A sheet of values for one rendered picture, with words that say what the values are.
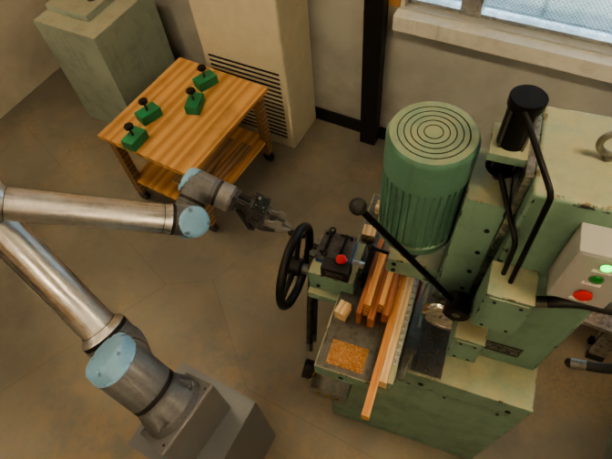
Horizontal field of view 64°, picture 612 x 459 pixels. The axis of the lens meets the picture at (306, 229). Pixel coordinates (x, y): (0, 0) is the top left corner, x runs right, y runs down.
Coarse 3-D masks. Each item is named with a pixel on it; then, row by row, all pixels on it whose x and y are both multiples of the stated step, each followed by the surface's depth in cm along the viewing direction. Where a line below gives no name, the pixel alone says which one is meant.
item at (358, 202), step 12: (360, 204) 92; (396, 240) 100; (408, 252) 102; (420, 264) 104; (432, 276) 106; (456, 300) 110; (468, 300) 111; (444, 312) 112; (456, 312) 110; (468, 312) 110
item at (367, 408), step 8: (400, 280) 137; (392, 312) 132; (392, 320) 131; (392, 328) 130; (384, 336) 128; (384, 344) 127; (384, 352) 126; (376, 360) 125; (376, 368) 124; (376, 376) 123; (376, 384) 122; (368, 392) 121; (368, 400) 120; (368, 408) 119; (368, 416) 118
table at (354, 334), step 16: (368, 224) 153; (384, 240) 149; (336, 304) 139; (352, 304) 138; (336, 320) 136; (352, 320) 136; (336, 336) 133; (352, 336) 133; (368, 336) 133; (320, 352) 131; (368, 352) 130; (320, 368) 130; (336, 368) 129; (368, 368) 128; (352, 384) 132; (368, 384) 127
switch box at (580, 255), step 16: (592, 224) 80; (576, 240) 81; (592, 240) 79; (608, 240) 79; (560, 256) 88; (576, 256) 79; (592, 256) 78; (608, 256) 77; (560, 272) 85; (576, 272) 83; (592, 272) 81; (560, 288) 88; (576, 288) 86; (592, 288) 85; (608, 288) 83; (592, 304) 88
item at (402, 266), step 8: (392, 248) 128; (392, 256) 127; (400, 256) 126; (424, 256) 126; (432, 256) 126; (440, 256) 126; (392, 264) 128; (400, 264) 127; (408, 264) 126; (424, 264) 125; (432, 264) 125; (440, 264) 124; (400, 272) 130; (408, 272) 129; (416, 272) 128; (432, 272) 125
